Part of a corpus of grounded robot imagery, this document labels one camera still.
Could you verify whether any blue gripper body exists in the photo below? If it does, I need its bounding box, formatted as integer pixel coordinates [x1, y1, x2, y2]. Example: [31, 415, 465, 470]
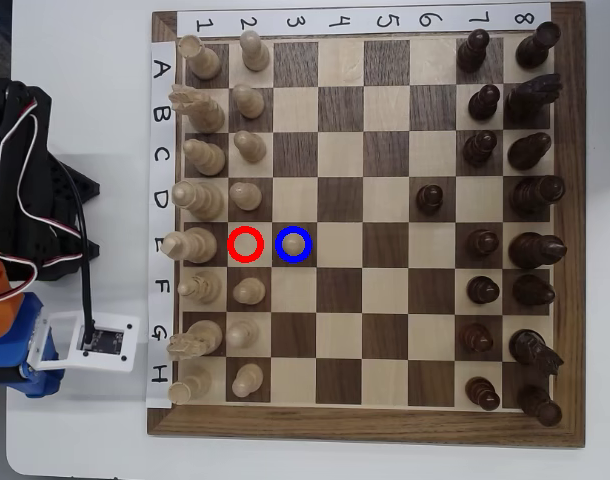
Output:
[0, 292, 54, 384]

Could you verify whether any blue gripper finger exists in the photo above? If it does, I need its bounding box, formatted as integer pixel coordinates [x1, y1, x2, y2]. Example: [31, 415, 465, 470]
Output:
[15, 363, 65, 400]

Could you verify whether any light wooden pawn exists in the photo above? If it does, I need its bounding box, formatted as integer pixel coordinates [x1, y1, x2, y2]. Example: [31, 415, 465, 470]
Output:
[231, 363, 264, 400]
[282, 233, 306, 258]
[232, 277, 267, 306]
[239, 29, 271, 73]
[232, 130, 267, 164]
[231, 82, 265, 120]
[225, 317, 261, 350]
[228, 181, 263, 212]

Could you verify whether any light wooden rook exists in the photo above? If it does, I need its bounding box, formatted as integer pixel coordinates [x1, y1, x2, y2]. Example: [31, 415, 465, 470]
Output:
[166, 367, 213, 406]
[177, 33, 222, 81]

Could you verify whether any light wooden knight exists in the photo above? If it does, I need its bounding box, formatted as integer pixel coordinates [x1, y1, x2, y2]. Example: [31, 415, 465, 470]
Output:
[165, 319, 224, 362]
[168, 83, 226, 135]

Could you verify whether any white letter label strip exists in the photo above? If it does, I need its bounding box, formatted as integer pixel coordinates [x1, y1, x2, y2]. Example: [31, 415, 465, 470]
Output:
[144, 40, 179, 410]

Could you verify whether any light wooden bishop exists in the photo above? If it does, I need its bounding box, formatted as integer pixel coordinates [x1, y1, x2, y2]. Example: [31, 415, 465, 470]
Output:
[176, 269, 222, 306]
[182, 138, 227, 177]

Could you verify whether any light wooden king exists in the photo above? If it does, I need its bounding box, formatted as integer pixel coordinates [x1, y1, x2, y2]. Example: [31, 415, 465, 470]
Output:
[161, 227, 219, 265]

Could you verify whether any light wooden queen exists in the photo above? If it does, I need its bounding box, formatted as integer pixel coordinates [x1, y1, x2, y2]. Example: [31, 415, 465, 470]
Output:
[170, 179, 226, 223]

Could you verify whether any wooden chessboard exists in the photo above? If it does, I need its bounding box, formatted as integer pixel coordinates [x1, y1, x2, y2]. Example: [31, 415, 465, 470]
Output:
[146, 1, 588, 450]

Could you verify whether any dark wooden pawn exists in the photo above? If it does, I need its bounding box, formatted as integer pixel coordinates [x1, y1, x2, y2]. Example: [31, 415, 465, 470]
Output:
[465, 376, 502, 413]
[466, 275, 501, 306]
[465, 228, 501, 261]
[456, 28, 491, 73]
[458, 322, 495, 353]
[462, 130, 499, 168]
[415, 183, 445, 217]
[467, 83, 502, 122]

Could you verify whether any white number label strip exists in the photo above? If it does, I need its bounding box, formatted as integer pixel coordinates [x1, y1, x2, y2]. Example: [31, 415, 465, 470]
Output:
[176, 2, 553, 37]

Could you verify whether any dark wooden knight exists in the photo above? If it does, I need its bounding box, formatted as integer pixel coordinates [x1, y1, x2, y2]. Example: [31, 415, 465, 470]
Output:
[505, 73, 564, 121]
[508, 329, 566, 377]

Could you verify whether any dark wooden rook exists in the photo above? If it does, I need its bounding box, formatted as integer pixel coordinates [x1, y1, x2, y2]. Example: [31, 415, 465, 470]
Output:
[515, 20, 563, 70]
[516, 384, 564, 429]

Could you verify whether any dark wooden bishop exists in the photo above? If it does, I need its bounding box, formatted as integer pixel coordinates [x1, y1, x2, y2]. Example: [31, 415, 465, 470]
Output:
[511, 274, 557, 307]
[507, 132, 554, 171]

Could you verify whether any dark wooden king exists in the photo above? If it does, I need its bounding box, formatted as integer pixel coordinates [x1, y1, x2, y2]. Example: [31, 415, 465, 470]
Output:
[507, 231, 569, 271]

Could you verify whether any dark wooden queen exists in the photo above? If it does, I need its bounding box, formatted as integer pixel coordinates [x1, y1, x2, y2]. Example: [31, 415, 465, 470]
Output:
[508, 174, 567, 216]

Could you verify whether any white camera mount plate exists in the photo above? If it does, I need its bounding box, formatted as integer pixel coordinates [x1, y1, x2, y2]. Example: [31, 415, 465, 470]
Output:
[26, 310, 140, 375]

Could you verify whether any robot arm with camera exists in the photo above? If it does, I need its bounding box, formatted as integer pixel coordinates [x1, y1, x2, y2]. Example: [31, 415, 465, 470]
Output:
[0, 97, 84, 306]

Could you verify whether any black camera cable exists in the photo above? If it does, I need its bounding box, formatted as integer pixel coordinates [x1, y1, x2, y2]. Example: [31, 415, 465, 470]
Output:
[54, 159, 97, 351]

